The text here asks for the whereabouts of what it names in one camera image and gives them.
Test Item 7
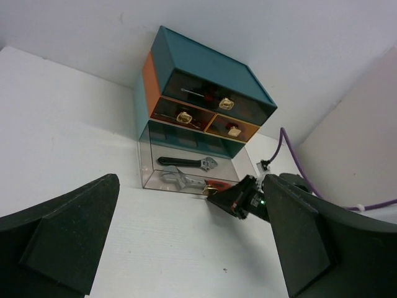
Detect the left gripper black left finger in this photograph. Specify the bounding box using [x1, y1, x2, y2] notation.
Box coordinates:
[1, 174, 120, 297]

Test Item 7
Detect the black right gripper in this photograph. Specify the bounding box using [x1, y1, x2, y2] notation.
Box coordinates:
[205, 175, 269, 222]

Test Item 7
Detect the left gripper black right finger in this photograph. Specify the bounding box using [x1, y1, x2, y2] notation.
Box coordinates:
[263, 174, 396, 297]

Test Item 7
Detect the black handled adjustable wrench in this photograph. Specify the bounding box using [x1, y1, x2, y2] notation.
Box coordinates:
[157, 156, 218, 171]

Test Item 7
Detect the red handled adjustable wrench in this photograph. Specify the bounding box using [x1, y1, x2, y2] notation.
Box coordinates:
[160, 166, 233, 194]

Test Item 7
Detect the dark bottom drawer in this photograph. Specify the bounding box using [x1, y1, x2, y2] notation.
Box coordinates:
[136, 120, 256, 195]

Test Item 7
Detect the screwdriver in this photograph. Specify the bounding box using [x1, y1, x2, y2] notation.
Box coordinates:
[181, 88, 221, 102]

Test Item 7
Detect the smoked clear top drawer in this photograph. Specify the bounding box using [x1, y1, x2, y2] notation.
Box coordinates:
[162, 70, 277, 126]

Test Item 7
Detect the chrome open-end wrench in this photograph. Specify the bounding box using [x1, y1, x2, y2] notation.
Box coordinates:
[153, 112, 201, 129]

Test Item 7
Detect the teal drawer cabinet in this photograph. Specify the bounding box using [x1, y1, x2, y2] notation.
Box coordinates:
[133, 26, 277, 146]

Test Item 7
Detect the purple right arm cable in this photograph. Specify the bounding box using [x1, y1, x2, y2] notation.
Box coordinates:
[266, 127, 397, 212]

